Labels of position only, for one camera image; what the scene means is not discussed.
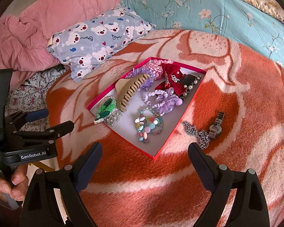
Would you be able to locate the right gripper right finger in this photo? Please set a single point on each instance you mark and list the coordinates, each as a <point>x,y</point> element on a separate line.
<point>205,166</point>

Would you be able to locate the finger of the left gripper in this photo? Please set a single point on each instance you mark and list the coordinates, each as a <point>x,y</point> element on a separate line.
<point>52,133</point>
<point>19,119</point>

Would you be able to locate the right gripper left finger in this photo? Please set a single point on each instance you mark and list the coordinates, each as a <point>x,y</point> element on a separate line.
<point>85,166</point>

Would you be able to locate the red velvet bow clip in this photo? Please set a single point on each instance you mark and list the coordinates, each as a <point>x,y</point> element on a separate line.
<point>173,76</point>

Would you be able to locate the person's left hand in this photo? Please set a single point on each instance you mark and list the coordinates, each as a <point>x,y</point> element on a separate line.
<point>18,187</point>

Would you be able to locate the floral grey cloth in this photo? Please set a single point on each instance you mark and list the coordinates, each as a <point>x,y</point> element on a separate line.
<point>31,95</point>

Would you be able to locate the silver wrist watch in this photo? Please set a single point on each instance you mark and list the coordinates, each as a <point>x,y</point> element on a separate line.
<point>216,128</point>

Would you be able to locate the orange white fleece blanket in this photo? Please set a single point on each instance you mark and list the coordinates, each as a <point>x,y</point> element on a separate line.
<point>130,189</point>

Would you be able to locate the pink quilted comforter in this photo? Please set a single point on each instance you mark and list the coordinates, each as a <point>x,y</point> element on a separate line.
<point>24,38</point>

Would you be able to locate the purple satin scrunchie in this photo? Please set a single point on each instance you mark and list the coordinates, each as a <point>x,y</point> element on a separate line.
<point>163,101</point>

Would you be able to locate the red shallow gift box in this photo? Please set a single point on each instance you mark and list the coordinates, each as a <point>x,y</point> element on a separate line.
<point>141,125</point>

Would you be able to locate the tan plastic claw clip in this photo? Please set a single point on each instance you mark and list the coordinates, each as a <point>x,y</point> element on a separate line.
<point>126,89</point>

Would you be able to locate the blue bear print pillow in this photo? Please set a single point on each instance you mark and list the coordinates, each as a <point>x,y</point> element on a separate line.
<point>86,45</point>

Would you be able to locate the pink ruffled hair flower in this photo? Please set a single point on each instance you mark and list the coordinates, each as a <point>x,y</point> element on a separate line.
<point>155,66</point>

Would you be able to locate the turquoise floral bed sheet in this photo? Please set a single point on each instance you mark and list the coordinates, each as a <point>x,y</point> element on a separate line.
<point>233,19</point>

